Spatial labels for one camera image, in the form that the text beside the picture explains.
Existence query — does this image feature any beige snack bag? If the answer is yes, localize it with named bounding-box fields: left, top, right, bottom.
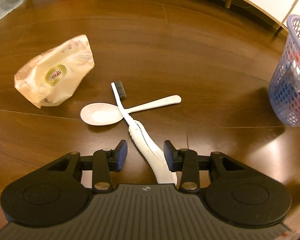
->
left=14, top=35, right=95, bottom=108

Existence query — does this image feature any white toothbrush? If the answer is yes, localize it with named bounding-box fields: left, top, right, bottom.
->
left=111, top=81, right=177, bottom=185

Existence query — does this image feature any white plastic spoon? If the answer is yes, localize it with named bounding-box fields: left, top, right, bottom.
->
left=80, top=95, right=181, bottom=126

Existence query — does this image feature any lavender plastic waste basket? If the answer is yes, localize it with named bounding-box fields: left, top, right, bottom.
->
left=268, top=15, right=300, bottom=126

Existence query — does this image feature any blue white milk carton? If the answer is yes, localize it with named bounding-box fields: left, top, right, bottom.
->
left=269, top=61, right=293, bottom=115

